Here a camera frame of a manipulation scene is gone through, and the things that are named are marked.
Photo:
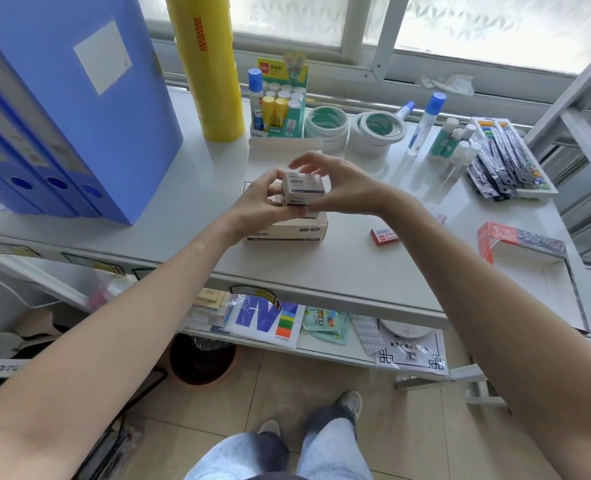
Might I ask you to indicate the person's right thumb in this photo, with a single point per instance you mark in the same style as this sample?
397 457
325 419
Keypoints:
328 183

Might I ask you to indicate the stack of beige envelopes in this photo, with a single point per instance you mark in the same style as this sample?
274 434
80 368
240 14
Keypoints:
210 304

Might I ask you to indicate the large blue file box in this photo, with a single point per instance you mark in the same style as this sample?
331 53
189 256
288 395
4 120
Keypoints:
90 99

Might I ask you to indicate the green sticker packet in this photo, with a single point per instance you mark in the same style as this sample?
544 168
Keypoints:
325 324

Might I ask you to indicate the person's left shoe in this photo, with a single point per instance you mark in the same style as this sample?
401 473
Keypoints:
269 427

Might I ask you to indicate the white glue stick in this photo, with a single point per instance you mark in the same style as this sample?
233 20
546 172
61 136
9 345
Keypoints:
468 157
456 157

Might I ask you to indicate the person's left hand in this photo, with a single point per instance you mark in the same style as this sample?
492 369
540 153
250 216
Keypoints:
248 207

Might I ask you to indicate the person's left forearm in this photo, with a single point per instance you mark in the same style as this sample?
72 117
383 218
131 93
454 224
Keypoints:
100 354

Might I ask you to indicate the person's right shoe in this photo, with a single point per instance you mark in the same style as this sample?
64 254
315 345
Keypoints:
350 403

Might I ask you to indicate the person's shoe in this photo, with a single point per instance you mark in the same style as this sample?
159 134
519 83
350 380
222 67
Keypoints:
350 403
269 427

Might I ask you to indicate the person's left thumb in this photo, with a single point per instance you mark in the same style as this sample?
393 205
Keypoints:
274 198

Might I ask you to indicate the blue white paper pack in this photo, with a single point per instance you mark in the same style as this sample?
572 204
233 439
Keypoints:
265 319

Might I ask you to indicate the grey metal ladder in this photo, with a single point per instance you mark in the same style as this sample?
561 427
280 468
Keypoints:
575 144

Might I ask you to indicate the white patterned paper packet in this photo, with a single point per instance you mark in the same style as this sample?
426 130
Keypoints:
410 347

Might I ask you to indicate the open beige carton of boxes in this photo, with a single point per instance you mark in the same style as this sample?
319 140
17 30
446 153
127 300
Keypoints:
288 232

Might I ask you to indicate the blue capped liquid glue bottle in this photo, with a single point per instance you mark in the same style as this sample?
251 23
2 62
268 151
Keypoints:
404 110
425 122

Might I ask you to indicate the white double-sided tape roll stack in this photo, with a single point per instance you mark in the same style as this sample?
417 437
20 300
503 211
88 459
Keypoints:
326 127
375 134

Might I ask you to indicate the dotted white paper strip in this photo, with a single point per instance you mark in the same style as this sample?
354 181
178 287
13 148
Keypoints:
365 332

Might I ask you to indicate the open red white carton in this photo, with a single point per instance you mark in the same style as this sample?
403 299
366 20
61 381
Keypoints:
535 274

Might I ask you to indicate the small red box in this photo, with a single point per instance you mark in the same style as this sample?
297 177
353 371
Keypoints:
384 236

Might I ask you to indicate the black trash bin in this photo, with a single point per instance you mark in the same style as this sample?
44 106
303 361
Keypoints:
200 359

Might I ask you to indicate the yellow film roll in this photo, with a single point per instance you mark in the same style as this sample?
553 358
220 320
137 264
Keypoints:
210 69

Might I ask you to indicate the person's left leg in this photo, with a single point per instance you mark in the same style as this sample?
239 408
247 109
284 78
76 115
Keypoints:
235 459

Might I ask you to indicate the person's leg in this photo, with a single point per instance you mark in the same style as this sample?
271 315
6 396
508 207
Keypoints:
333 444
235 459

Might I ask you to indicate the person's right leg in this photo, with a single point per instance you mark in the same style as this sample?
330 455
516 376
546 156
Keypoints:
333 444

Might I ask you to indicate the tray of push pin packets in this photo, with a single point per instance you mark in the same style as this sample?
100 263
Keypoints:
510 157

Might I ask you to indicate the crumpled clear plastic wrapper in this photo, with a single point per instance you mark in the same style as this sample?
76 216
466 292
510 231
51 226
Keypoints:
448 83

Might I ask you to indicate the person's right hand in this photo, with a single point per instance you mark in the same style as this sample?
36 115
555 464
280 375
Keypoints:
355 192

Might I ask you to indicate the green glue stick display box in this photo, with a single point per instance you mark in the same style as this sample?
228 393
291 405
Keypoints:
283 102

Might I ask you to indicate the person's right forearm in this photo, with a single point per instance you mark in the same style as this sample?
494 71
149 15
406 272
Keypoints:
500 319

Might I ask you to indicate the white window frame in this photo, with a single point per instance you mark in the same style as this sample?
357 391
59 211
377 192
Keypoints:
375 49

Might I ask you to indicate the small grey white staple box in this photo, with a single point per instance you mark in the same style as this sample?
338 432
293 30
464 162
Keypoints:
303 189

